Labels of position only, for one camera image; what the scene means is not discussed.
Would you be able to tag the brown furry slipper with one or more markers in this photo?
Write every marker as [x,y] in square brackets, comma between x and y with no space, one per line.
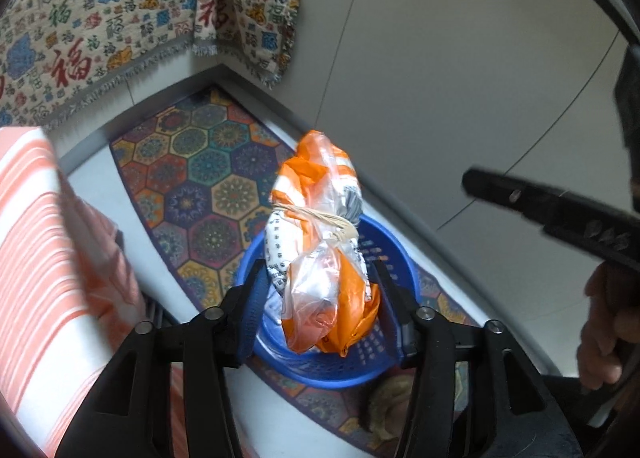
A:
[390,408]

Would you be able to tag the blue plastic basket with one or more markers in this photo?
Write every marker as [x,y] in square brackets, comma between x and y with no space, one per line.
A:
[325,369]

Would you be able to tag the orange clear plastic bag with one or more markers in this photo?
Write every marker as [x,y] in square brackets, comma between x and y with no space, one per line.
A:
[320,288]

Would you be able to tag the large printed blanket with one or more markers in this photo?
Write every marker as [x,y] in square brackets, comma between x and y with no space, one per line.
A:
[90,22]

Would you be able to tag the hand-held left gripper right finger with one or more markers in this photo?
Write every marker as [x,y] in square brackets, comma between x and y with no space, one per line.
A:
[406,345]

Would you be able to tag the round table striped tablecloth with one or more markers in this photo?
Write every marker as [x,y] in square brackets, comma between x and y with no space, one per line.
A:
[40,263]

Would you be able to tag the narrow printed blanket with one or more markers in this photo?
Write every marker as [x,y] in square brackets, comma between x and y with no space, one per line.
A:
[255,2]

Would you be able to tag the colourful hexagon floor mat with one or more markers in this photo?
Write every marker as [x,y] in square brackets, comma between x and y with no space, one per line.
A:
[200,188]

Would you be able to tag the person's right hand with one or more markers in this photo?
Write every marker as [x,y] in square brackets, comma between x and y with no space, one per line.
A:
[607,333]

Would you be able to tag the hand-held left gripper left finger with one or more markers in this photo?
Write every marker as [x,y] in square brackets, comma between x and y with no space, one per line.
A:
[252,308]

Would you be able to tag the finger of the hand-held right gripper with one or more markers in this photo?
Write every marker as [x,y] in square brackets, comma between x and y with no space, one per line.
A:
[510,190]
[629,102]

